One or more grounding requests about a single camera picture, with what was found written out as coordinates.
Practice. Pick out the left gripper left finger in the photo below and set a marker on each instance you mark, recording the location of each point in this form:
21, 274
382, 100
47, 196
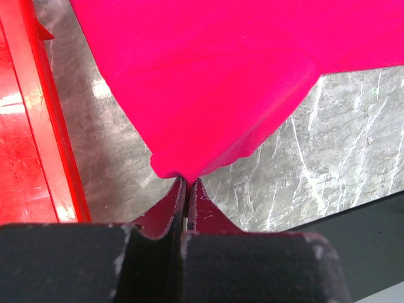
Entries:
90, 262

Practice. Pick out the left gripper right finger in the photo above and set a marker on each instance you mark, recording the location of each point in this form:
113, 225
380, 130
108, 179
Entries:
222, 263

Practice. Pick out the pink red t-shirt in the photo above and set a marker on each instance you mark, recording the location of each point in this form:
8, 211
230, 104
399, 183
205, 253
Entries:
206, 82

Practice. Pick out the red plastic bin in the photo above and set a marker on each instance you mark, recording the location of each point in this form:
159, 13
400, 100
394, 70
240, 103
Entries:
40, 181

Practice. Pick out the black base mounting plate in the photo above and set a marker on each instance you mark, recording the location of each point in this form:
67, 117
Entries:
369, 241

